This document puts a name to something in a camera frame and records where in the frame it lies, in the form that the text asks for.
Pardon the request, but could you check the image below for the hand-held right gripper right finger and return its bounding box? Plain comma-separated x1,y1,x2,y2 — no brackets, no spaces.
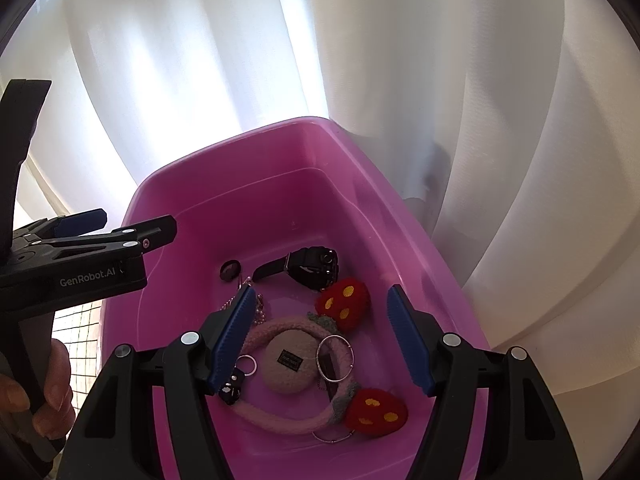
387,284,583,480

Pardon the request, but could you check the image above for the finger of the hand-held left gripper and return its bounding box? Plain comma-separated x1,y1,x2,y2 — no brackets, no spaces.
30,215,178,261
12,209,108,242

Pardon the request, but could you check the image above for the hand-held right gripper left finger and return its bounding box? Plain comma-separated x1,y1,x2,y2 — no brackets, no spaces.
65,285,258,480

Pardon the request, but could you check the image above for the pearl hair claw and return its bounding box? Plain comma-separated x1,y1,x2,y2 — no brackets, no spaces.
220,274,267,328

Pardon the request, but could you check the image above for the beige fluffy hair clip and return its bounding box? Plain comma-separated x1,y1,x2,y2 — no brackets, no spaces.
262,331,321,397

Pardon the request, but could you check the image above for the pink strawberry headband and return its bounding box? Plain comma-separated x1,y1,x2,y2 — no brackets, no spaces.
227,280,408,442

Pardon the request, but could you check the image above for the large silver bangle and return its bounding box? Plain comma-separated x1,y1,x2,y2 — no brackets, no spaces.
316,334,356,383

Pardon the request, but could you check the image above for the black wrist watch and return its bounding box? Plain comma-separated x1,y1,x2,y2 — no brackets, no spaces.
251,246,340,292

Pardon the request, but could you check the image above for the medium silver bangle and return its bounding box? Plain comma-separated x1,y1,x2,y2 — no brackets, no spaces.
312,427,357,444

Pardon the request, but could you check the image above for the pink plastic bin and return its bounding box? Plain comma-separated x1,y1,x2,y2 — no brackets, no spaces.
97,116,493,480

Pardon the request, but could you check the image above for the person's left hand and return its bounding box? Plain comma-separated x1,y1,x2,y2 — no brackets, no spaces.
0,337,77,441

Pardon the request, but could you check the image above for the white curtain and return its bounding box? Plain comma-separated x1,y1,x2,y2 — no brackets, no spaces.
0,0,640,411

